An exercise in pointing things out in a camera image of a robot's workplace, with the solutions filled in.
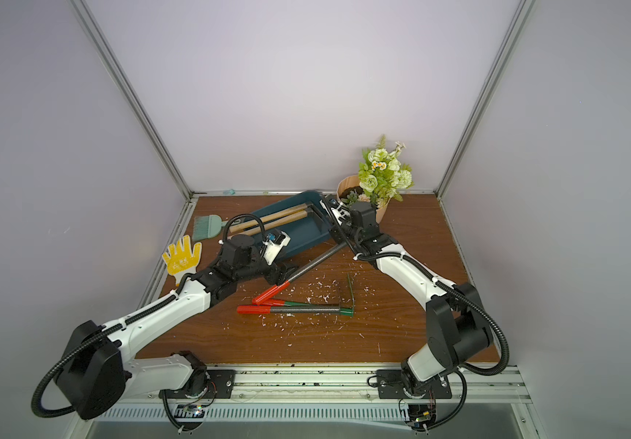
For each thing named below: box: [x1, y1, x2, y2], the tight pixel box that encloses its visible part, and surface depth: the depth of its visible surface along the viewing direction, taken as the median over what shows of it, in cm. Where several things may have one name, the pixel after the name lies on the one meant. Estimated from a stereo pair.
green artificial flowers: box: [358, 135, 415, 209], surface depth 89 cm
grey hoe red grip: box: [252, 241, 349, 306], surface depth 81 cm
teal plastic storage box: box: [248, 190, 332, 258], surface depth 112 cm
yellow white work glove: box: [161, 235, 203, 287], surface depth 102 cm
